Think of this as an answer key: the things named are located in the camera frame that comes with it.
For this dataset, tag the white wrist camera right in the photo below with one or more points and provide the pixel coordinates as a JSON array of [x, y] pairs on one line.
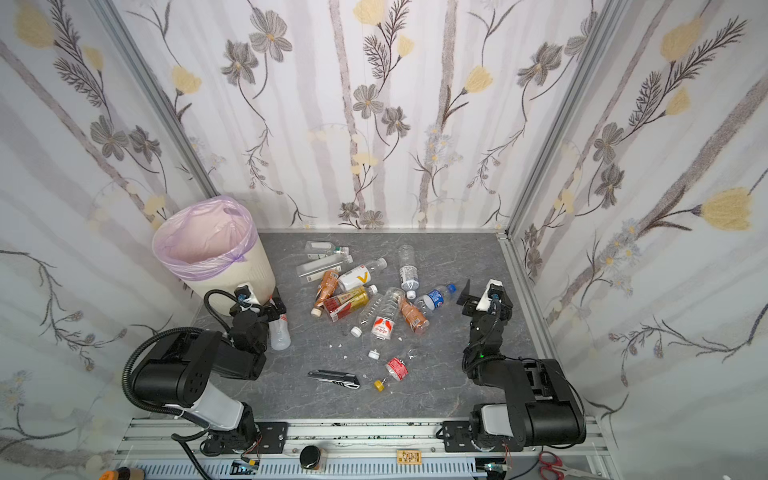
[[492, 297]]

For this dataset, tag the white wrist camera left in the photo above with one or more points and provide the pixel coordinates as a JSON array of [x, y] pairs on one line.
[[247, 294]]

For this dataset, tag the white red-capped bottle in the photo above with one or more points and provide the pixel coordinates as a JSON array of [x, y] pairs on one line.
[[279, 333]]

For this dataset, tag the red scissors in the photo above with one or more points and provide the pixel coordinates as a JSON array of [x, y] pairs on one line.
[[550, 466]]

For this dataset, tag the aluminium mounting rail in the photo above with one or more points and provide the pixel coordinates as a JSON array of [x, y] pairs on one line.
[[354, 449]]

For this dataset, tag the clear white-label water bottle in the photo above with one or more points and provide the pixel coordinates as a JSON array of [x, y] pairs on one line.
[[408, 271]]

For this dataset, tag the purple plastic bin liner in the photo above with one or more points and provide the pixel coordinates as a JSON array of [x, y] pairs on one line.
[[205, 239]]

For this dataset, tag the clear green-band square bottle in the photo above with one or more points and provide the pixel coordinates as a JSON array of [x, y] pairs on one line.
[[321, 249]]

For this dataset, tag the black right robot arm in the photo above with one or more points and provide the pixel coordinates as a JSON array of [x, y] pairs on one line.
[[540, 407]]

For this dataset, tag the yellow red tea bottle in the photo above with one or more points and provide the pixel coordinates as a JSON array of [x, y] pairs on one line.
[[344, 304]]

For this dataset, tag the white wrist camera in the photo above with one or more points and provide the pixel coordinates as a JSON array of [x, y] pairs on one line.
[[492, 297], [247, 294]]

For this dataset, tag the frosted square bottle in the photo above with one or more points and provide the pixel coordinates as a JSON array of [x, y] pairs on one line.
[[315, 269]]

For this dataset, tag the black utility knife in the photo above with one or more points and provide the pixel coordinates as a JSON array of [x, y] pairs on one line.
[[343, 379]]

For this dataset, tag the clear red-label bottle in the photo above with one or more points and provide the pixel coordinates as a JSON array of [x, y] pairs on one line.
[[387, 313]]

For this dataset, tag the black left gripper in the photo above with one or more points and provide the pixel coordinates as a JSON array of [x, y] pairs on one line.
[[261, 307]]

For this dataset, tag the blue-label water bottle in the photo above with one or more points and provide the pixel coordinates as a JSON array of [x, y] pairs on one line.
[[437, 297]]

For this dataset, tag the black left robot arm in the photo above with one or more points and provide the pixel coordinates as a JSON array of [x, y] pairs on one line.
[[170, 374]]

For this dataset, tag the crushed red can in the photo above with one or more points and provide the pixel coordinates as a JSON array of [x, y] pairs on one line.
[[397, 369]]

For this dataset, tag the copper coffee bottle left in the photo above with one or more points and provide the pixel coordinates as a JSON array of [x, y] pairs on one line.
[[326, 289]]

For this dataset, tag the black round knob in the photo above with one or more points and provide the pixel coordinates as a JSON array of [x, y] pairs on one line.
[[311, 457]]

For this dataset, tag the copper Nescafe bottle right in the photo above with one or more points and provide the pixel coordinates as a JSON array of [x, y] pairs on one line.
[[414, 317]]

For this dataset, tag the white yellow-label bottle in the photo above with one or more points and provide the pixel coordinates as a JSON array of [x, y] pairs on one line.
[[361, 274]]

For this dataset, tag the cream ribbed trash bin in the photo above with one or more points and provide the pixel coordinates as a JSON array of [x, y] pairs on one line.
[[254, 270]]

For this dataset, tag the clear ribbed bottle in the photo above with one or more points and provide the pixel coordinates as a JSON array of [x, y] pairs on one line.
[[366, 315]]

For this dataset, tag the yellow tag label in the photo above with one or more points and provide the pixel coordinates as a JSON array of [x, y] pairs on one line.
[[409, 457]]

